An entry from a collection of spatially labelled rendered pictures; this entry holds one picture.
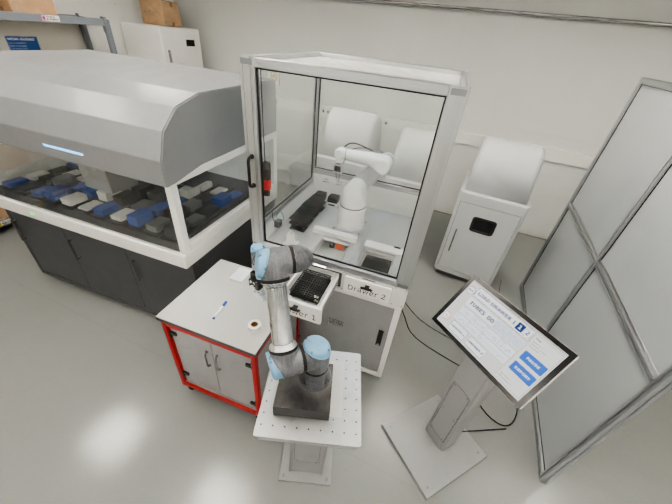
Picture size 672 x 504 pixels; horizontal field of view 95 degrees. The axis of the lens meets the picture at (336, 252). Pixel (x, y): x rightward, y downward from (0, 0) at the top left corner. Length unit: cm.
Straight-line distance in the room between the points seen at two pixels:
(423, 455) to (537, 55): 412
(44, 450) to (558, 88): 543
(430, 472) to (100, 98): 281
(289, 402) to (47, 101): 205
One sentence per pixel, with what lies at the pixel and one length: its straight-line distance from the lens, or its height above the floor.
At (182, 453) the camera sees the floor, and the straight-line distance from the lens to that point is 238.
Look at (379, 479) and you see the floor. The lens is 228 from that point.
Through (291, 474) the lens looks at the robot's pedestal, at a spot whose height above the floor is 2.
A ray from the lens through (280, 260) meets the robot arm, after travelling 119.
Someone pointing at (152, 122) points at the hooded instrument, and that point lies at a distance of 191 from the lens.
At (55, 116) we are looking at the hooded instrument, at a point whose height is 160.
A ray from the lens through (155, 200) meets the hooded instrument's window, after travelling 204.
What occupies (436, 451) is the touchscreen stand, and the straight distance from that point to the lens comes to 239.
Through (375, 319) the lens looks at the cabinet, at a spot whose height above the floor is 62.
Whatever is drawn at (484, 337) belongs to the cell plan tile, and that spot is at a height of 105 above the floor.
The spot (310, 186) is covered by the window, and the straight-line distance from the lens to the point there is 170.
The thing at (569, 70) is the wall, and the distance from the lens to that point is 468.
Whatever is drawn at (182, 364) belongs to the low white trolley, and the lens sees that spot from 232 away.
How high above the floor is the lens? 212
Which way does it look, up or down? 35 degrees down
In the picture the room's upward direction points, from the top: 7 degrees clockwise
